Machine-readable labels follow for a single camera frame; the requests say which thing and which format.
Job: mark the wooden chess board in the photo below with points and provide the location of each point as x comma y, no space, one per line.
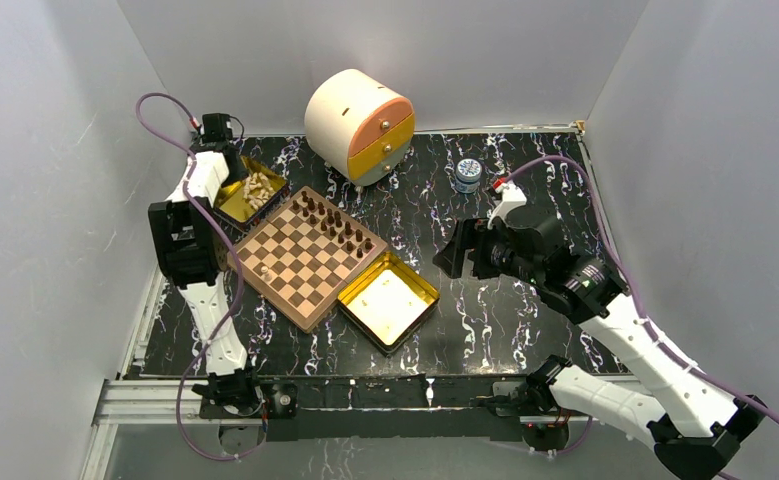
304,292

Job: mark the round pastel drawer cabinet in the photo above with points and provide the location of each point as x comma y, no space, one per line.
359,126

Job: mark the dark chess pieces row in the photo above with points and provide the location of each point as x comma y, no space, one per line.
314,228

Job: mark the white chess pawn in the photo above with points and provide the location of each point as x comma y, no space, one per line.
266,274

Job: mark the small blue white jar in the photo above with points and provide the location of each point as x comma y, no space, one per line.
467,175

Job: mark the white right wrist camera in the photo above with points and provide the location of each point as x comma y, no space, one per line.
510,198

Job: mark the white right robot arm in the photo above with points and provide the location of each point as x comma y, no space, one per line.
693,428

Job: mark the empty gold tin lid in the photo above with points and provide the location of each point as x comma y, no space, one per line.
389,301

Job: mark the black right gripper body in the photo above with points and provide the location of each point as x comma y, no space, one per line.
493,254

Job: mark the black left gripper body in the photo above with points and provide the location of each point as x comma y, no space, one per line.
240,173

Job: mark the gold tin with white pieces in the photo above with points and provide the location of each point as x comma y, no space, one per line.
246,203

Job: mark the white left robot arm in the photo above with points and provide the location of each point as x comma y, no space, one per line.
193,254

